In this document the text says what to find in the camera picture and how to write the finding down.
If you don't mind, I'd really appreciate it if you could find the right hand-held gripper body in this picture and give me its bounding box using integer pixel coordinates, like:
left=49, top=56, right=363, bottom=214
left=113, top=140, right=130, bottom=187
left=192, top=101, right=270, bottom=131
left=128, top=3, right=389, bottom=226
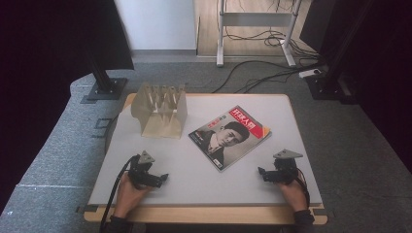
left=262, top=148, right=304, bottom=185

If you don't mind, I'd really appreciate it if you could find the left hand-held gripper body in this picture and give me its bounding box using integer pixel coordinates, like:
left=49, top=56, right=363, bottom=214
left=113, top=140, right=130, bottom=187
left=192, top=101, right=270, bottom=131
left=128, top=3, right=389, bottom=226
left=127, top=150, right=163, bottom=189

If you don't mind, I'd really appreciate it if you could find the magazine with portrait cover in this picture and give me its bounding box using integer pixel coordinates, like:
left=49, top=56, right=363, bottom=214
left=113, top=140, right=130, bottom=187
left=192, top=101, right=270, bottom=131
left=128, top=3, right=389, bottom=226
left=188, top=105, right=273, bottom=173

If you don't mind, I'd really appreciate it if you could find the wooden magazine rack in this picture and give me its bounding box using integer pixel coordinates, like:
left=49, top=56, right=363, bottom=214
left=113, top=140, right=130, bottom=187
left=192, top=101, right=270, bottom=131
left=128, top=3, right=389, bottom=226
left=130, top=82, right=189, bottom=140

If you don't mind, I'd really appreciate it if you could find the person's right hand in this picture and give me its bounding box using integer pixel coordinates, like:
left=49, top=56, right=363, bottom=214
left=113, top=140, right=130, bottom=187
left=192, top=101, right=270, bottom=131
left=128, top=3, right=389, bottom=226
left=277, top=179, right=309, bottom=214

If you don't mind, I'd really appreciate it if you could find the light grey table mat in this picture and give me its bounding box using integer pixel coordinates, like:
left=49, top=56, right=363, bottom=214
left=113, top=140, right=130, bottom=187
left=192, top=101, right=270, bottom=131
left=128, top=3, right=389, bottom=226
left=87, top=93, right=324, bottom=207

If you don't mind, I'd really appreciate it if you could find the white power strip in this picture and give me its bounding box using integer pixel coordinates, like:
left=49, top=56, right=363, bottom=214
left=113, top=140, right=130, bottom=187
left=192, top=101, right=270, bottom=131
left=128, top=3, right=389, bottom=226
left=297, top=68, right=323, bottom=80

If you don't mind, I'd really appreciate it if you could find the right hand-held gripper cable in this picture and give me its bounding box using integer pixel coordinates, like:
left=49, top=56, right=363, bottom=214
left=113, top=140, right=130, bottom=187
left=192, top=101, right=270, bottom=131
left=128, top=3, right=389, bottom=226
left=294, top=167, right=312, bottom=209

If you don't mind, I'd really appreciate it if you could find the hand-held gripper cable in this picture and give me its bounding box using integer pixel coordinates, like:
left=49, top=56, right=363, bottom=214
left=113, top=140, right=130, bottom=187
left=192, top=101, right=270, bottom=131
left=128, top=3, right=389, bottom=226
left=294, top=167, right=312, bottom=209
left=98, top=154, right=141, bottom=233

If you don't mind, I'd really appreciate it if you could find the left hand-held gripper cable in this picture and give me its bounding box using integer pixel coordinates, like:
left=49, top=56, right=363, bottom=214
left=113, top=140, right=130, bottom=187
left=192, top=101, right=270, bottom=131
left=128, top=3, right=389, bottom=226
left=98, top=154, right=141, bottom=233

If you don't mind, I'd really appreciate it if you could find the black stand with base plate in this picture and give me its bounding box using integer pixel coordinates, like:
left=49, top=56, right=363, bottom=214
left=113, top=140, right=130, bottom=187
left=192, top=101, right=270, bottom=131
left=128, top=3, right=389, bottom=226
left=305, top=0, right=359, bottom=105
left=86, top=52, right=129, bottom=102

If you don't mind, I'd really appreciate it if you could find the bundle of black floor cables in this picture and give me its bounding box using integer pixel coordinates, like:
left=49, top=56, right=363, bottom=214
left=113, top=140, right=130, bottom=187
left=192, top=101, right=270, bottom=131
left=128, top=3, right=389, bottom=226
left=211, top=27, right=328, bottom=95

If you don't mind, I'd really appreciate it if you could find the white metal stand frame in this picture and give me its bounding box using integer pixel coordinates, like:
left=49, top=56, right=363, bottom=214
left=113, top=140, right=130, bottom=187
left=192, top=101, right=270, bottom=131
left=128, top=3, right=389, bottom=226
left=216, top=0, right=304, bottom=68

